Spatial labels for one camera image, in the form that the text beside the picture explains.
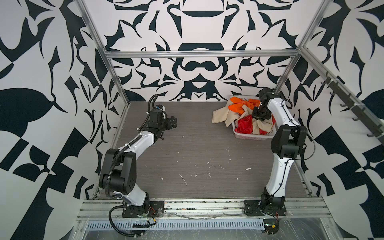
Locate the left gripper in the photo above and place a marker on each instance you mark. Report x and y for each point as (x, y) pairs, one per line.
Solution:
(171, 122)

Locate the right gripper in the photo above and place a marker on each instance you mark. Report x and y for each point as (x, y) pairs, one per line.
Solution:
(254, 115)

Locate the orange shorts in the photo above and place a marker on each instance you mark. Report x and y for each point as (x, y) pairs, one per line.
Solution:
(240, 106)

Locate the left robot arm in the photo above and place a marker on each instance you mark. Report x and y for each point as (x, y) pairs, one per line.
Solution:
(118, 176)

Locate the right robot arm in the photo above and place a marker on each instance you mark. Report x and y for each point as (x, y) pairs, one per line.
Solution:
(286, 145)

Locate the red shorts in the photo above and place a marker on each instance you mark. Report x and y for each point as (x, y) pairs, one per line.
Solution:
(250, 126)

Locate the beige shorts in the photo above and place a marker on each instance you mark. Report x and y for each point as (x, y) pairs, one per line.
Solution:
(227, 116)

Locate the white laundry basket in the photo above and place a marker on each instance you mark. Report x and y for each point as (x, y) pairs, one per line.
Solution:
(254, 137)

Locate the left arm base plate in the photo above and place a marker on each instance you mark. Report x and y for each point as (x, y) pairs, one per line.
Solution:
(151, 209)

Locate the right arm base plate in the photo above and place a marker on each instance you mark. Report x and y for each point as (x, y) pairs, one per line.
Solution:
(255, 207)

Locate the wall hook rail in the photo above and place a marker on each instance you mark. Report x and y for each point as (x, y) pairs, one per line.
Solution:
(351, 102)

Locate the aluminium frame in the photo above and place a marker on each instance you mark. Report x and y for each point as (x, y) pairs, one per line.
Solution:
(212, 50)

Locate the white slotted cable duct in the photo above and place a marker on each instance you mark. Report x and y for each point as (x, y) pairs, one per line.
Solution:
(170, 225)

